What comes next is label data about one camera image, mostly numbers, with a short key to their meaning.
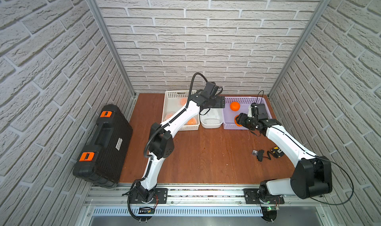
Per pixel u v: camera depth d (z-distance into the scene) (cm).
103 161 65
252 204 73
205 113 73
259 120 64
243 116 77
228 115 109
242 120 77
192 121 97
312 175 46
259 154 87
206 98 66
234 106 109
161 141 52
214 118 105
